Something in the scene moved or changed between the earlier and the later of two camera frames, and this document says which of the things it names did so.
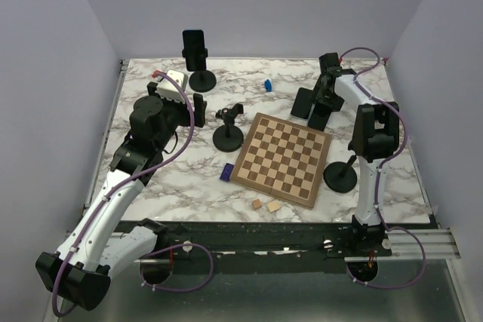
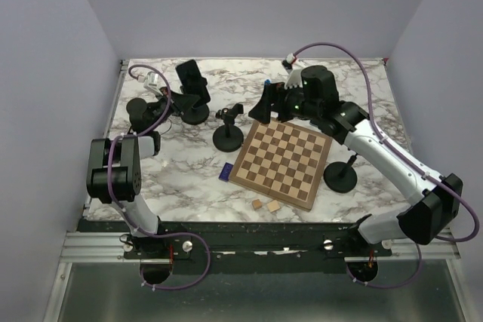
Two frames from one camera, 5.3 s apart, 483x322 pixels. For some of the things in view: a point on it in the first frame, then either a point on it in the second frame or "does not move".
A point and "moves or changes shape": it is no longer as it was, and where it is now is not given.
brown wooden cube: [256, 203] does not move
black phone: [195, 50] → [192, 81]
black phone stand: [339, 176] does not move
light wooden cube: [274, 206] does not move
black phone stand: [229, 138] does not move
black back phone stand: [201, 81] moves or changes shape
